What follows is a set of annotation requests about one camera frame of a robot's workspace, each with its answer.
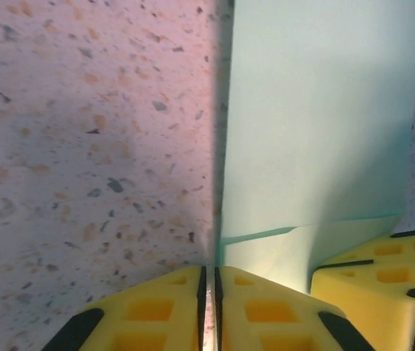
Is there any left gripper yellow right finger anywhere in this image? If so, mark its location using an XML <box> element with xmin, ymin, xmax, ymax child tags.
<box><xmin>214</xmin><ymin>265</ymin><xmax>376</xmax><ymax>351</ymax></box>

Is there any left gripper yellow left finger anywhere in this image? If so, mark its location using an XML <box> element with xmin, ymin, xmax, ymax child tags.
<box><xmin>48</xmin><ymin>265</ymin><xmax>208</xmax><ymax>351</ymax></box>

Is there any light green paper sheet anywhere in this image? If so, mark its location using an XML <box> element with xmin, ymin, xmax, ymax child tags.
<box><xmin>203</xmin><ymin>0</ymin><xmax>415</xmax><ymax>351</ymax></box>

